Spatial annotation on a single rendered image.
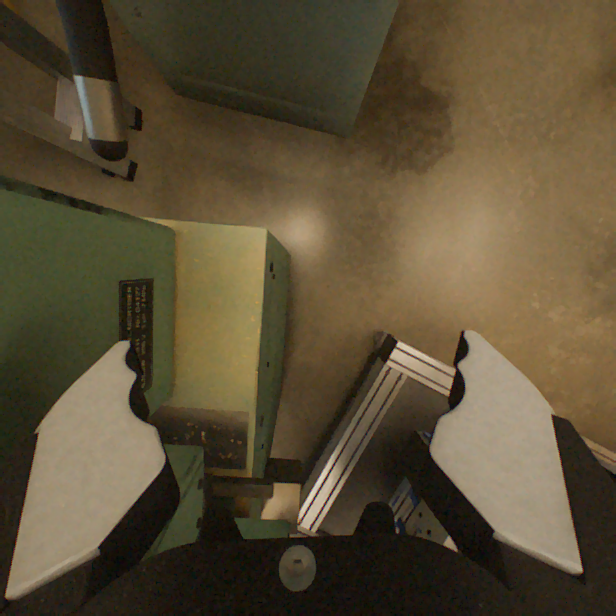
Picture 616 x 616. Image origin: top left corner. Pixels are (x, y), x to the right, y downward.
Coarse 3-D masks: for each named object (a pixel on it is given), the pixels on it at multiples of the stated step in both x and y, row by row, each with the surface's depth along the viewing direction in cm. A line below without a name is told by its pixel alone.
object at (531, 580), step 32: (576, 448) 7; (576, 480) 6; (608, 480) 6; (576, 512) 6; (608, 512) 6; (608, 544) 5; (512, 576) 5; (544, 576) 5; (608, 576) 5; (544, 608) 4; (576, 608) 4; (608, 608) 4
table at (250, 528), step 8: (240, 520) 37; (248, 520) 37; (256, 520) 37; (264, 520) 37; (272, 520) 37; (280, 520) 38; (288, 520) 38; (200, 528) 35; (240, 528) 36; (248, 528) 36; (256, 528) 36; (264, 528) 36; (272, 528) 36; (280, 528) 36; (288, 528) 36; (248, 536) 35; (256, 536) 35; (264, 536) 35; (272, 536) 35; (280, 536) 35; (288, 536) 35
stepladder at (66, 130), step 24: (0, 24) 64; (24, 24) 68; (24, 48) 69; (48, 48) 74; (48, 72) 81; (72, 72) 81; (0, 96) 67; (72, 96) 82; (24, 120) 72; (48, 120) 77; (72, 120) 83; (72, 144) 85; (120, 168) 103
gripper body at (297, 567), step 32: (224, 512) 6; (384, 512) 6; (192, 544) 5; (224, 544) 5; (256, 544) 5; (288, 544) 5; (320, 544) 5; (352, 544) 5; (384, 544) 5; (416, 544) 5; (128, 576) 5; (160, 576) 5; (192, 576) 5; (224, 576) 5; (256, 576) 5; (288, 576) 5; (320, 576) 5; (352, 576) 5; (384, 576) 5; (416, 576) 5; (448, 576) 5; (480, 576) 5; (96, 608) 4; (128, 608) 4; (160, 608) 4; (192, 608) 4; (224, 608) 4; (256, 608) 4; (288, 608) 4; (320, 608) 4; (352, 608) 4; (384, 608) 4; (416, 608) 4; (448, 608) 4; (480, 608) 4; (512, 608) 4
